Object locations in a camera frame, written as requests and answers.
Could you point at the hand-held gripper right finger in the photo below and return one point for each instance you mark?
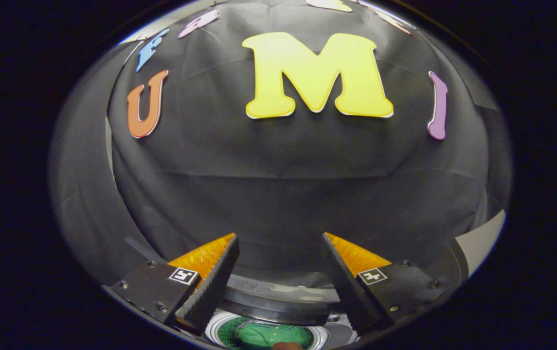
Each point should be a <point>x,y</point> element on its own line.
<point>344,287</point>

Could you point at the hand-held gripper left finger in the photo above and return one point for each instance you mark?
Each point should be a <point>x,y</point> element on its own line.
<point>212,287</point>

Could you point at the grey washing machine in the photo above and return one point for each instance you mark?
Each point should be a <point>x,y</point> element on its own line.
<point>278,304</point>

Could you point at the green polo shirt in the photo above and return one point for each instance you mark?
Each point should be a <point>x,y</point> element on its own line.
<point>268,335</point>

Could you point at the black backdrop cloth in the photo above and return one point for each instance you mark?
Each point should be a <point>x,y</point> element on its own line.
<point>283,194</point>

